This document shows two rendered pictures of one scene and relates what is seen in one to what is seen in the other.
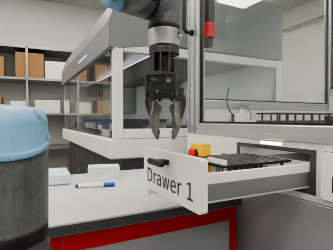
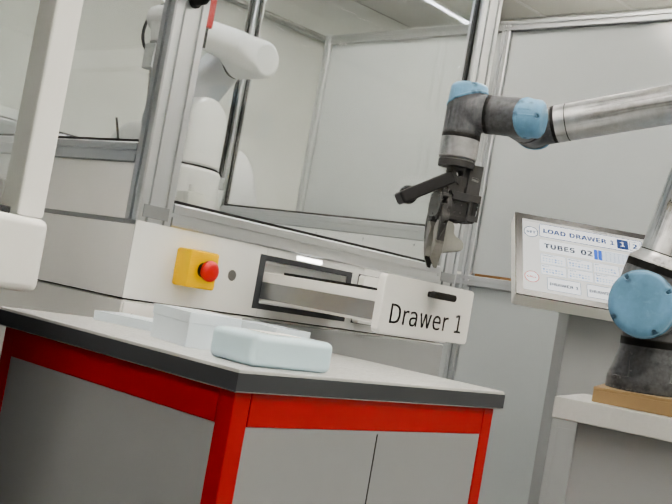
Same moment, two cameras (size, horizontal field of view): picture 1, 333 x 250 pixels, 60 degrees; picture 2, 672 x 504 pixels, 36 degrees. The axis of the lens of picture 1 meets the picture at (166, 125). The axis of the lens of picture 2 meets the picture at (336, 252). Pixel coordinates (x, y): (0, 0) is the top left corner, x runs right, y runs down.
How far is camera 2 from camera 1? 2.39 m
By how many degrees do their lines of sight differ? 111
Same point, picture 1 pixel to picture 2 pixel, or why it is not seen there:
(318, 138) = (357, 260)
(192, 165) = (465, 298)
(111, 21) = not seen: outside the picture
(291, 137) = (334, 256)
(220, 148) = (226, 261)
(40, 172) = not seen: hidden behind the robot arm
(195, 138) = (163, 235)
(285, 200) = (314, 332)
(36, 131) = not seen: hidden behind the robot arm
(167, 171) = (430, 306)
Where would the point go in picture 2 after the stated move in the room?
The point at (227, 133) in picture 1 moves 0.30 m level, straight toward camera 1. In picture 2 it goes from (248, 237) to (390, 263)
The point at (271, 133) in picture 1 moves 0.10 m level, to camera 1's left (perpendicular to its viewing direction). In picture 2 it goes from (311, 247) to (327, 248)
